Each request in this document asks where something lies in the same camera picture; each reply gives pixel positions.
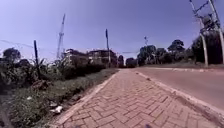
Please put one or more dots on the small tree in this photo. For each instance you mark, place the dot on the small tree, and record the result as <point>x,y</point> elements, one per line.
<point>11,54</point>

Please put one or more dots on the pale kerb stone line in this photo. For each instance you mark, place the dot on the pale kerb stone line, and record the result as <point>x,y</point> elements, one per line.
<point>86,100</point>

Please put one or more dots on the unfinished brick buildings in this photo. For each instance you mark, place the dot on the unfinished brick buildings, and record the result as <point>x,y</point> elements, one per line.
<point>96,56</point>

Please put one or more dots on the white litter scrap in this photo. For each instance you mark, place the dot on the white litter scrap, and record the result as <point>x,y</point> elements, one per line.
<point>57,109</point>

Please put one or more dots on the grass verge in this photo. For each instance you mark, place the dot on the grass verge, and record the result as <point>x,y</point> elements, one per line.
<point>36,100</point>

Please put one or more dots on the row of bushes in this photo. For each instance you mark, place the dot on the row of bushes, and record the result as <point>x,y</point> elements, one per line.
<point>50,71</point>

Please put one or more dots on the utility pole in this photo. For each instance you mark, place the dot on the utility pole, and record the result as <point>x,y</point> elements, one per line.
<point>107,46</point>

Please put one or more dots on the tall lattice mast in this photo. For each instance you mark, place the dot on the tall lattice mast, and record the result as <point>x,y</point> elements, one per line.
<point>61,36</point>

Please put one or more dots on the red brick path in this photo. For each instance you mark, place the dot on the red brick path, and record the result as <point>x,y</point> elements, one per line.
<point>133,103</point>

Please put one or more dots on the pale distant kerb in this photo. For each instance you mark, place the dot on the pale distant kerb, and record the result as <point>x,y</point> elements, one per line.
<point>186,69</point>

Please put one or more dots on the transformer pole structure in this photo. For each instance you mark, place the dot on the transformer pole structure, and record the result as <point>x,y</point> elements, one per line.
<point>204,36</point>

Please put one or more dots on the row of trees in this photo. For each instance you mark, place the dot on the row of trees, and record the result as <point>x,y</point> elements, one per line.
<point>160,55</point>

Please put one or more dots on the reddish dusty road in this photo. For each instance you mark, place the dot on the reddish dusty road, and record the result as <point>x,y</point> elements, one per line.
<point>196,85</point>

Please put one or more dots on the dark fence post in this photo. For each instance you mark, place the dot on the dark fence post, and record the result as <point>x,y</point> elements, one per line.
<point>35,53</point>

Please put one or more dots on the pale concrete kerb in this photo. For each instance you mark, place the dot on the pale concrete kerb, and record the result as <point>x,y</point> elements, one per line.
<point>186,97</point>

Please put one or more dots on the dark tree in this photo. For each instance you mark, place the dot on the dark tree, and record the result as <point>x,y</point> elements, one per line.
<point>213,50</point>

